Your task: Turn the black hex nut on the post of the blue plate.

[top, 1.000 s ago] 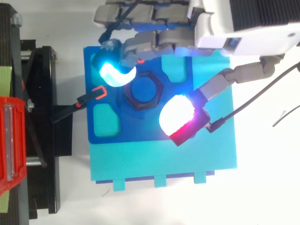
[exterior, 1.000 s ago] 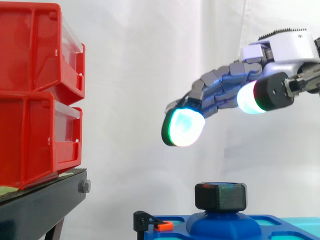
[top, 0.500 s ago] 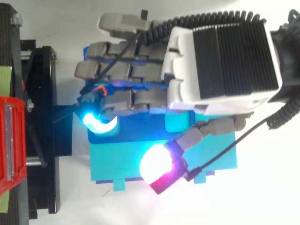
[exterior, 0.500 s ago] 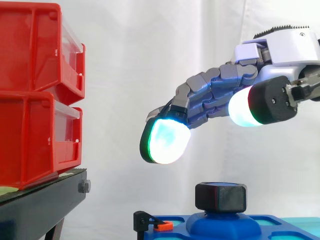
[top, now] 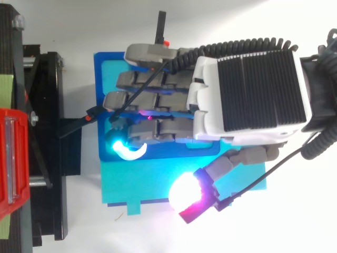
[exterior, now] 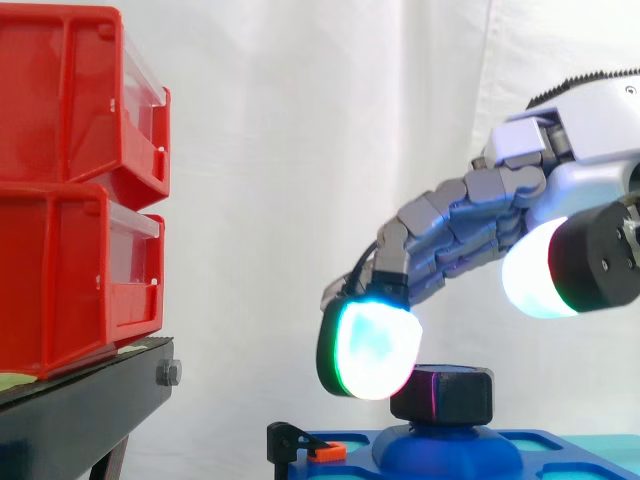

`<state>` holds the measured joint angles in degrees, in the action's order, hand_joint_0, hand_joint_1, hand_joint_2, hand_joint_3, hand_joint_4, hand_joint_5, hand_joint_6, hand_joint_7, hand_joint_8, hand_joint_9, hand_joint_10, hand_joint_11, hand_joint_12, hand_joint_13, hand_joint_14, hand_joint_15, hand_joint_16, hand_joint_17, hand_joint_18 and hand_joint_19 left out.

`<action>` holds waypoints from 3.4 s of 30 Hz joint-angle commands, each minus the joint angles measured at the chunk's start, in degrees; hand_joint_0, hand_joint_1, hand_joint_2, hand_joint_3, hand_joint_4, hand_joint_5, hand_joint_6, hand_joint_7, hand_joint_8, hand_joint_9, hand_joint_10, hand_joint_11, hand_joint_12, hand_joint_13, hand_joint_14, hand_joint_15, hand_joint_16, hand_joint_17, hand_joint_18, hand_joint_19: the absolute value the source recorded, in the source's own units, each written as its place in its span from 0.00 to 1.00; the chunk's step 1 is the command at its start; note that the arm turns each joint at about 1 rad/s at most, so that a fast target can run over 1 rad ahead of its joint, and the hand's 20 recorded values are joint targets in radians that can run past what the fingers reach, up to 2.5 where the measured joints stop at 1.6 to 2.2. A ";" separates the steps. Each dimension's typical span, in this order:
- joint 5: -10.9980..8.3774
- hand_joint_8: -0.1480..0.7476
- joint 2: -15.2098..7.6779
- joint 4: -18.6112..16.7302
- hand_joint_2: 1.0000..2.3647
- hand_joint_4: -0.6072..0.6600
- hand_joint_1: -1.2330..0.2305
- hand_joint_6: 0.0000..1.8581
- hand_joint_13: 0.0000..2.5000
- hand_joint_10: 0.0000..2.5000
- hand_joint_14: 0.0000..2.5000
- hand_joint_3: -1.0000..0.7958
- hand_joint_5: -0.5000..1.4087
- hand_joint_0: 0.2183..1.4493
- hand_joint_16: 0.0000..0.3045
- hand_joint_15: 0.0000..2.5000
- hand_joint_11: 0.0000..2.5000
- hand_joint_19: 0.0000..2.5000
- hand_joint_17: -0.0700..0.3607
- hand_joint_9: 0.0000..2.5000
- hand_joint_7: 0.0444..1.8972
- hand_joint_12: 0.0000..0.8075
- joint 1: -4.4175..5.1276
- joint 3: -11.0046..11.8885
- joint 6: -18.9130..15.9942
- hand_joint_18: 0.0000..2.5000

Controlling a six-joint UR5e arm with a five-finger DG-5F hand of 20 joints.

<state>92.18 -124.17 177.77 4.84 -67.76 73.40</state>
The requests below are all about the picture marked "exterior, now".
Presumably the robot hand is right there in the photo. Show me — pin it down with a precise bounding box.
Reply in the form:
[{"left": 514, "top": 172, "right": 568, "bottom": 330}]
[{"left": 315, "top": 66, "right": 640, "bottom": 402}]

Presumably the black hex nut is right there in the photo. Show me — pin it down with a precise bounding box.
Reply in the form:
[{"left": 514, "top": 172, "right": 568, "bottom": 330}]
[{"left": 389, "top": 364, "right": 496, "bottom": 426}]

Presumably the blue plate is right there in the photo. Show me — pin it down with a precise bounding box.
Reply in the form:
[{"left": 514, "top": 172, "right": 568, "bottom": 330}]
[{"left": 272, "top": 428, "right": 640, "bottom": 480}]

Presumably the blue bolt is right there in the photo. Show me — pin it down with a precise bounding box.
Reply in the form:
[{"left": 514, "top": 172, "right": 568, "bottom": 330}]
[{"left": 371, "top": 419, "right": 523, "bottom": 476}]

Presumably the black-and-orange clip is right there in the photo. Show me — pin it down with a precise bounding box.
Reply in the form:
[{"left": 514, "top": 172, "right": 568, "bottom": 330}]
[{"left": 266, "top": 421, "right": 347, "bottom": 464}]

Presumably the red bin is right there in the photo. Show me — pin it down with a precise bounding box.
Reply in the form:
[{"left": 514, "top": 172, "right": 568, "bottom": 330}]
[
  {"left": 0, "top": 5, "right": 172, "bottom": 210},
  {"left": 0, "top": 182, "right": 167, "bottom": 381}
]

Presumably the black stand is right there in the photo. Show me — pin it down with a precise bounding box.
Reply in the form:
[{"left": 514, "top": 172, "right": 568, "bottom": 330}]
[{"left": 0, "top": 335, "right": 183, "bottom": 480}]

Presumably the thin black cable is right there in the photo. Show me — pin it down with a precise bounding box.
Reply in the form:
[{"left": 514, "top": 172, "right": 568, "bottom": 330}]
[{"left": 348, "top": 242, "right": 384, "bottom": 294}]

